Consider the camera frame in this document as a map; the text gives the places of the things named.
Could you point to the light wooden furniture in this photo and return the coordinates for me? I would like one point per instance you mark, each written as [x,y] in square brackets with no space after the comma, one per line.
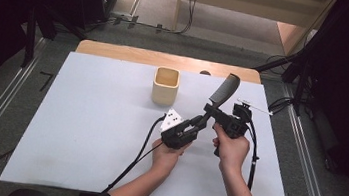
[250,10]

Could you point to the white table sheet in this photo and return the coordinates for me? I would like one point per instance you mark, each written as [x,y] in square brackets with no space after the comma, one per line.
[90,141]

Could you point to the person's left hand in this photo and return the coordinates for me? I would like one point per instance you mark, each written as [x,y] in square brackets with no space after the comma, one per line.
[165,155]

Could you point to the beige square cup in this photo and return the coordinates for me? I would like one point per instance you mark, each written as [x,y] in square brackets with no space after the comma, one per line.
[164,93]

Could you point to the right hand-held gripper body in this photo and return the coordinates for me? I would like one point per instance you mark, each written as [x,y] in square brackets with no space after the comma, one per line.
[236,125]

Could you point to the dark round table grommet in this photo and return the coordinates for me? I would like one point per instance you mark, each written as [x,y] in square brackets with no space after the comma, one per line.
[205,72]

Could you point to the wooden table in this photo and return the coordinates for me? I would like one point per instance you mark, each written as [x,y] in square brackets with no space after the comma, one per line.
[127,53]

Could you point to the black comb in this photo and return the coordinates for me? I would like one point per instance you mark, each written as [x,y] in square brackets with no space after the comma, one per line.
[225,90]

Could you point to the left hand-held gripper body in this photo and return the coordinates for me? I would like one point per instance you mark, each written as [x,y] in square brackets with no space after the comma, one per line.
[176,133]

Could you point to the person's right hand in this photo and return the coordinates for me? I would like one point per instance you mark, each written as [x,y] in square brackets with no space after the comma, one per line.
[231,152]

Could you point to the black metal stand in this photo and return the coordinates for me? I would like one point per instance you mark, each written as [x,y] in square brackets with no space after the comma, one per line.
[31,33]
[301,63]

